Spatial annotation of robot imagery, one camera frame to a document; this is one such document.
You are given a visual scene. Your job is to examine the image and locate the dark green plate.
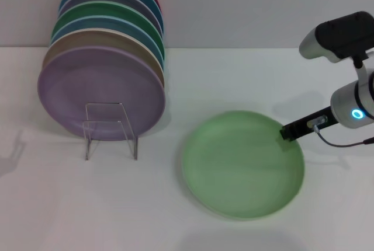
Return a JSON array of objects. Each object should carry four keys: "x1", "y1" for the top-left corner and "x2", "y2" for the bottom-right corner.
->
[{"x1": 51, "y1": 0, "x2": 165, "y2": 56}]

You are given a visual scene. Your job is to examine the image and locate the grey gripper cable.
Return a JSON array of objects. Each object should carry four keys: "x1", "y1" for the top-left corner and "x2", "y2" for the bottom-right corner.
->
[{"x1": 312, "y1": 127, "x2": 374, "y2": 148}]

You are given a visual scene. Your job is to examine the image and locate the light blue plate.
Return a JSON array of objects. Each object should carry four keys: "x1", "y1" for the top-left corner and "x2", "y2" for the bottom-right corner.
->
[{"x1": 50, "y1": 14, "x2": 165, "y2": 64}]

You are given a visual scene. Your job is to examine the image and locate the lavender plate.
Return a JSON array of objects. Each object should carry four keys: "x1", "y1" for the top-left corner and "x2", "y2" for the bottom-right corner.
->
[{"x1": 37, "y1": 46, "x2": 167, "y2": 141}]

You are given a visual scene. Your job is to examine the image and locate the beige plate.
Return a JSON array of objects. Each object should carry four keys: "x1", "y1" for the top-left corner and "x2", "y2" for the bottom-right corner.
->
[{"x1": 41, "y1": 28, "x2": 165, "y2": 82}]

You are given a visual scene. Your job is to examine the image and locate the light green plate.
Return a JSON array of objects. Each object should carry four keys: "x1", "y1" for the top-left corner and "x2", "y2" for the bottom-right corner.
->
[{"x1": 181, "y1": 110, "x2": 306, "y2": 222}]

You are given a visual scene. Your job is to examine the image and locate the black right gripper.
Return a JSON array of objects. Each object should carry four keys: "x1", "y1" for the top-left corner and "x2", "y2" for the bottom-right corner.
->
[{"x1": 278, "y1": 106, "x2": 337, "y2": 142}]

